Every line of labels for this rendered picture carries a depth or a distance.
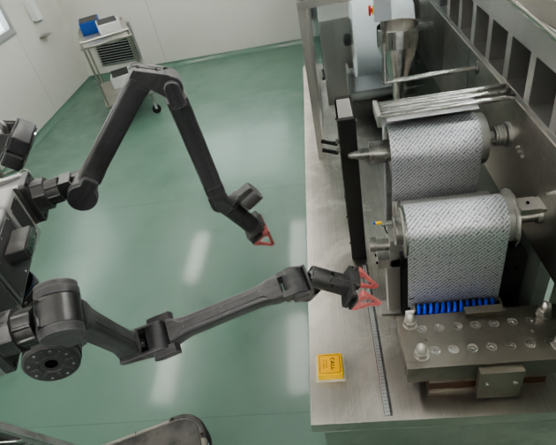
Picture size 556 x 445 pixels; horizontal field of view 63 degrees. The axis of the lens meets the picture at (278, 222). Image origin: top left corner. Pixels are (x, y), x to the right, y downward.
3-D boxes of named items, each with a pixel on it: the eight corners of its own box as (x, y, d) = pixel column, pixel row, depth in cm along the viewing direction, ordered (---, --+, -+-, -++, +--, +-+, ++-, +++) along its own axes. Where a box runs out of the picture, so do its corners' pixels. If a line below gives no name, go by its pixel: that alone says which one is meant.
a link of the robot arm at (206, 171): (154, 73, 118) (157, 86, 110) (176, 65, 119) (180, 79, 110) (209, 200, 145) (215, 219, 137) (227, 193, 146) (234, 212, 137)
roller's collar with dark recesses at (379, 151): (368, 156, 135) (367, 138, 131) (388, 154, 134) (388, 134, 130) (371, 168, 130) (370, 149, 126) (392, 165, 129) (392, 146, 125)
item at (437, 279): (408, 305, 125) (408, 258, 114) (497, 297, 122) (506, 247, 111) (408, 306, 125) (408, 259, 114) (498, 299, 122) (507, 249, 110)
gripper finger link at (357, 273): (373, 307, 124) (342, 299, 122) (371, 288, 129) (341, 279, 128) (386, 292, 120) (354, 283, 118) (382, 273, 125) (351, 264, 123)
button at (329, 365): (318, 358, 132) (316, 354, 130) (341, 357, 131) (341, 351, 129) (319, 380, 126) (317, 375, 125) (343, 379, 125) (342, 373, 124)
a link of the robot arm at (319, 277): (310, 279, 115) (311, 260, 119) (299, 290, 121) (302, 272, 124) (334, 286, 117) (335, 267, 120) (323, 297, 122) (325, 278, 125)
